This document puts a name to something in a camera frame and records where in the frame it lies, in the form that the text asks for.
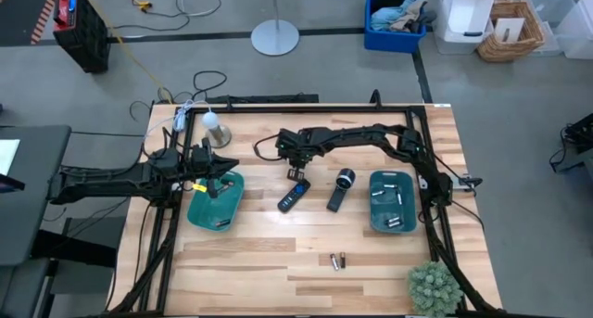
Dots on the white-screen tablet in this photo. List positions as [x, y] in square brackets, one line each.
[7, 156]

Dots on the green artificial plant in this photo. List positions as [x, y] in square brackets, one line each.
[435, 290]

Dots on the teal plastic bin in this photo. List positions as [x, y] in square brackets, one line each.
[208, 216]
[384, 209]

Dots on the wicker basket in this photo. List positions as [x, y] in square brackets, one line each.
[533, 37]

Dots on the white plastic bin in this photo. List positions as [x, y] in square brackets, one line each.
[468, 12]

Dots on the blue plastic bin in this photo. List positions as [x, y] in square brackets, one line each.
[389, 42]

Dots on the black metal table frame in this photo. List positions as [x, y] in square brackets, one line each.
[352, 109]

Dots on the black cloth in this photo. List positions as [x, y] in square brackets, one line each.
[388, 0]

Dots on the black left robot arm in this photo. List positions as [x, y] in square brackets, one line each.
[116, 186]

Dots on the black power strip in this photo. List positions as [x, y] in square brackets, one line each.
[264, 98]

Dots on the red and black tool case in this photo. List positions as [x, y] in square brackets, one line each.
[83, 35]

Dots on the beige cloth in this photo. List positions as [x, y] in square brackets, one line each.
[410, 16]

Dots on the white bulb table lamp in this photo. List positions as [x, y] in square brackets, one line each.
[218, 135]

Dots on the light blue cloth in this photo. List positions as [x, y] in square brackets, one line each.
[387, 17]

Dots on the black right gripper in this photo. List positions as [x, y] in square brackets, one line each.
[299, 158]

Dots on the black equipment box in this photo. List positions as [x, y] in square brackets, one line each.
[579, 137]

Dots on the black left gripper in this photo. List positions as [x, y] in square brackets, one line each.
[210, 188]

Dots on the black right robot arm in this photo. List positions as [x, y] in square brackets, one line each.
[361, 135]

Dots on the white card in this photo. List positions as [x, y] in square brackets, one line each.
[514, 26]

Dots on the black desk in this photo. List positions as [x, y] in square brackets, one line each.
[32, 207]

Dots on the black copper-top AA battery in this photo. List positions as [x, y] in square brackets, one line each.
[223, 223]
[228, 185]
[343, 260]

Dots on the clear plastic bin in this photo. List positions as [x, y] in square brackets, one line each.
[551, 7]
[579, 30]

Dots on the black mat, striped edge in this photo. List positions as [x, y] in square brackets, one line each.
[23, 12]

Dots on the silver floor stand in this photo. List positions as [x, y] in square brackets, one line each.
[275, 37]

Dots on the black remote, blue button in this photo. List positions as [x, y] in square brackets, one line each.
[294, 196]

